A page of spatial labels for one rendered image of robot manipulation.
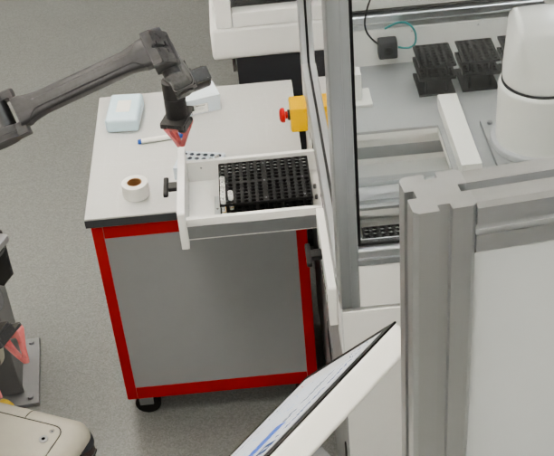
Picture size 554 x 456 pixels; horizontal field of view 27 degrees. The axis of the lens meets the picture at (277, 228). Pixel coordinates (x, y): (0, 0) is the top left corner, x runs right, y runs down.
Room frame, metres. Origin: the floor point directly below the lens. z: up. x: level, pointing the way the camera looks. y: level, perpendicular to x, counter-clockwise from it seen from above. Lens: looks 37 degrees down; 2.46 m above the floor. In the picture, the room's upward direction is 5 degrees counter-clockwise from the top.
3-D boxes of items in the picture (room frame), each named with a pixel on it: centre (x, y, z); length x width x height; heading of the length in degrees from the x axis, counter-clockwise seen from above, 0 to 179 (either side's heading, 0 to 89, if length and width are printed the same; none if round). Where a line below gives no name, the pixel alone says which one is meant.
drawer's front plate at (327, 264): (1.95, -0.10, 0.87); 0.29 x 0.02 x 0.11; 0
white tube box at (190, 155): (2.54, 0.19, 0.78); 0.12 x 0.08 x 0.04; 76
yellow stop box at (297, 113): (2.60, -0.08, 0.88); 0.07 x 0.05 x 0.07; 0
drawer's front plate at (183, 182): (2.27, 0.22, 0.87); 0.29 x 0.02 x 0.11; 0
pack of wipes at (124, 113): (2.85, 0.41, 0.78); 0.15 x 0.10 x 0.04; 176
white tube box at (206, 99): (2.88, 0.20, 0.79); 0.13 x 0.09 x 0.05; 105
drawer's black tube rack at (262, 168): (2.27, 0.02, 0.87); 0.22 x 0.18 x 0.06; 90
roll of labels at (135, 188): (2.46, 0.36, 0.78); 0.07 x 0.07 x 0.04
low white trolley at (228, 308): (2.68, 0.20, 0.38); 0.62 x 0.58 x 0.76; 0
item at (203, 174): (2.27, 0.01, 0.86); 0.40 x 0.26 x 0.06; 90
